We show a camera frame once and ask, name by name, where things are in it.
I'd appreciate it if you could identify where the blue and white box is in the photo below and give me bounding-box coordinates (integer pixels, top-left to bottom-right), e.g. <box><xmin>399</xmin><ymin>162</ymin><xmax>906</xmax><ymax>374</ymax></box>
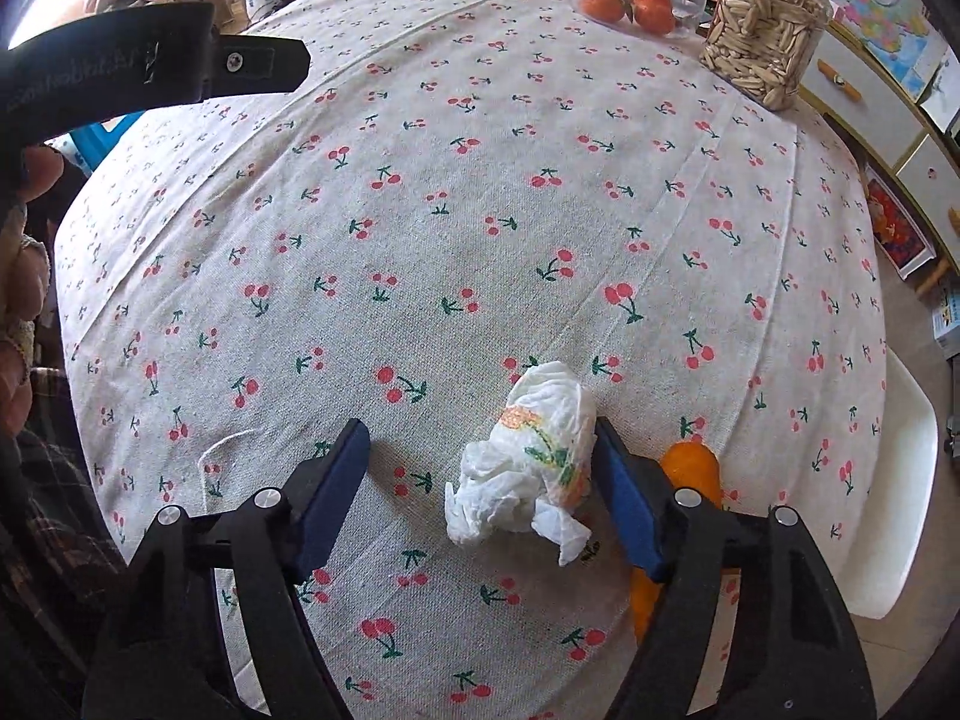
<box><xmin>930</xmin><ymin>292</ymin><xmax>960</xmax><ymax>357</ymax></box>

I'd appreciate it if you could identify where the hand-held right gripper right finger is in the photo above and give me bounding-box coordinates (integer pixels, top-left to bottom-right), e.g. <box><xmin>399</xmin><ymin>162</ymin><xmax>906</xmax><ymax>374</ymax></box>
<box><xmin>592</xmin><ymin>414</ymin><xmax>878</xmax><ymax>720</ymax></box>

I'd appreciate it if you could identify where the wall map poster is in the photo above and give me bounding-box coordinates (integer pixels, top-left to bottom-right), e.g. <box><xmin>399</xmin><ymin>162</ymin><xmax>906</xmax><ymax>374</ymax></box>
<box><xmin>814</xmin><ymin>0</ymin><xmax>950</xmax><ymax>102</ymax></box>

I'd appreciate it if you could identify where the white paper sheet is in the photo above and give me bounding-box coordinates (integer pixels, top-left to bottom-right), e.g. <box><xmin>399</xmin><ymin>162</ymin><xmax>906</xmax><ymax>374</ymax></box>
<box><xmin>919</xmin><ymin>52</ymin><xmax>960</xmax><ymax>136</ymax></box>

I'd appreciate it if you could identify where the cherry print tablecloth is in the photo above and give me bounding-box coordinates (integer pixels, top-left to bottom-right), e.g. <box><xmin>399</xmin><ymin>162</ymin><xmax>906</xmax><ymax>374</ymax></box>
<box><xmin>52</xmin><ymin>0</ymin><xmax>890</xmax><ymax>720</ymax></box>

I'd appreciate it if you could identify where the white tissue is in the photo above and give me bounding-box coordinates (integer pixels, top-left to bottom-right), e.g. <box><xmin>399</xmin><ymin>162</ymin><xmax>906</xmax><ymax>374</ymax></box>
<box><xmin>444</xmin><ymin>360</ymin><xmax>599</xmax><ymax>567</ymax></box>

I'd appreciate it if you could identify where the blue plastic stool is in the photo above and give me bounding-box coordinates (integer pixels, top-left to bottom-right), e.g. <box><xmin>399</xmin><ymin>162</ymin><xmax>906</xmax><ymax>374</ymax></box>
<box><xmin>67</xmin><ymin>114</ymin><xmax>143</xmax><ymax>166</ymax></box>

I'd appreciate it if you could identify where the white thread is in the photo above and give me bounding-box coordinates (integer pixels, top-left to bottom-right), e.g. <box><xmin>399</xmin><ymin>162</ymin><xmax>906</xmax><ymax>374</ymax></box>
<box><xmin>196</xmin><ymin>427</ymin><xmax>260</xmax><ymax>496</ymax></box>

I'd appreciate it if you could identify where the person's left hand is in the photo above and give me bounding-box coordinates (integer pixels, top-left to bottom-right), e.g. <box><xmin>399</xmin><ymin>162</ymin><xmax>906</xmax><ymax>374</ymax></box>
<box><xmin>0</xmin><ymin>142</ymin><xmax>67</xmax><ymax>440</ymax></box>

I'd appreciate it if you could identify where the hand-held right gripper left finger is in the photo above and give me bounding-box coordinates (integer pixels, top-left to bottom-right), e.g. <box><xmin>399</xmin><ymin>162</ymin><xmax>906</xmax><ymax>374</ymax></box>
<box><xmin>79</xmin><ymin>418</ymin><xmax>372</xmax><ymax>720</ymax></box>

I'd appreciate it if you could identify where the white plastic chair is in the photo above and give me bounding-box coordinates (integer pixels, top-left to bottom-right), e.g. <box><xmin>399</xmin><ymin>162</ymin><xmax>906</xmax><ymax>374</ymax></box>
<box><xmin>844</xmin><ymin>364</ymin><xmax>938</xmax><ymax>620</ymax></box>

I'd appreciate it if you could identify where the person's plaid shirt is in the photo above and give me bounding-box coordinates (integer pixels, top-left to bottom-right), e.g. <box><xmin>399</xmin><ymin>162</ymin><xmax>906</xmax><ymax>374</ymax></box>
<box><xmin>0</xmin><ymin>367</ymin><xmax>132</xmax><ymax>720</ymax></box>

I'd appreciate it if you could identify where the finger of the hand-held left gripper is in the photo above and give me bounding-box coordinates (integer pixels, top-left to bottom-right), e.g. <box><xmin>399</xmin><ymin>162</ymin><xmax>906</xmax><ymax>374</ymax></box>
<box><xmin>214</xmin><ymin>36</ymin><xmax>312</xmax><ymax>100</ymax></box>

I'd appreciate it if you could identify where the colourful picture box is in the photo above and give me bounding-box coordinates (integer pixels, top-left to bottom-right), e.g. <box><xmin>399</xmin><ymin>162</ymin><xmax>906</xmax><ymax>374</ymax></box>
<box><xmin>862</xmin><ymin>165</ymin><xmax>938</xmax><ymax>278</ymax></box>

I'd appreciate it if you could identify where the white cabinet drawer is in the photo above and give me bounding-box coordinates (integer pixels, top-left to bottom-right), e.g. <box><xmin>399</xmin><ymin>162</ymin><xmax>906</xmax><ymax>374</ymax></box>
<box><xmin>896</xmin><ymin>139</ymin><xmax>960</xmax><ymax>263</ymax></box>
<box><xmin>799</xmin><ymin>34</ymin><xmax>923</xmax><ymax>158</ymax></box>

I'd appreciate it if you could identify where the tangerine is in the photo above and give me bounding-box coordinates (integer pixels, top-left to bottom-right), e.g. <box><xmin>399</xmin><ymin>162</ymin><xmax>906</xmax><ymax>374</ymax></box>
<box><xmin>630</xmin><ymin>0</ymin><xmax>678</xmax><ymax>36</ymax></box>

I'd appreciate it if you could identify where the clear jar of seeds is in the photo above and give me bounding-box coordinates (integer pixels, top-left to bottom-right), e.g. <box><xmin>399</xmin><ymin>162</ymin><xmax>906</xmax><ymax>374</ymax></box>
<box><xmin>701</xmin><ymin>0</ymin><xmax>835</xmax><ymax>112</ymax></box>

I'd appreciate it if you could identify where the orange peel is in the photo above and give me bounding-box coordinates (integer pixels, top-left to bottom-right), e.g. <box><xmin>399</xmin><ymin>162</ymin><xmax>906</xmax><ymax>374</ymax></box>
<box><xmin>628</xmin><ymin>441</ymin><xmax>722</xmax><ymax>642</ymax></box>

